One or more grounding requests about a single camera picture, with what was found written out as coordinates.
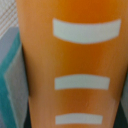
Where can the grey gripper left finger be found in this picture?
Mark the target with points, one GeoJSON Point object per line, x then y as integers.
{"type": "Point", "coordinates": [13, 82]}

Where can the orange toy bread loaf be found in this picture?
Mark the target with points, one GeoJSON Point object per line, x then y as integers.
{"type": "Point", "coordinates": [76, 54]}

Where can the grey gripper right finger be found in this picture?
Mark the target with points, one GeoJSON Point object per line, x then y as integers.
{"type": "Point", "coordinates": [121, 120]}

